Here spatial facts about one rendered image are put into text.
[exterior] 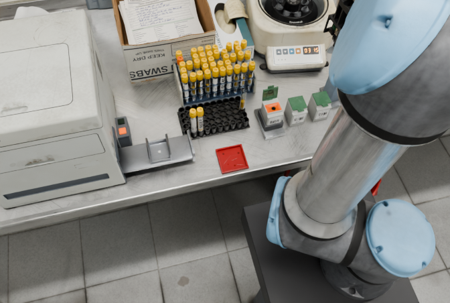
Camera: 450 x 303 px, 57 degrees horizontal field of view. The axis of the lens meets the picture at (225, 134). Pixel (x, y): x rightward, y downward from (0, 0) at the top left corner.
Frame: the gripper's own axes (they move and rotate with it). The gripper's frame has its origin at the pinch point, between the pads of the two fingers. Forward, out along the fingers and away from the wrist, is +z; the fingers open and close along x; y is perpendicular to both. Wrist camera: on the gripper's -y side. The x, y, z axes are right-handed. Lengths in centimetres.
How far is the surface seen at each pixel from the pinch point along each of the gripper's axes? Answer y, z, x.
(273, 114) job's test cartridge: 20.3, 8.1, 3.8
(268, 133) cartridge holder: 21.7, 13.7, 5.4
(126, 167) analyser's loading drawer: 57, 11, 4
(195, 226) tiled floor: 40, 103, -7
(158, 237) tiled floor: 56, 103, -8
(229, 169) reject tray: 34.4, 14.9, 10.8
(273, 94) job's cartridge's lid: 18.7, 5.7, -0.5
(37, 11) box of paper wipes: 68, 4, -46
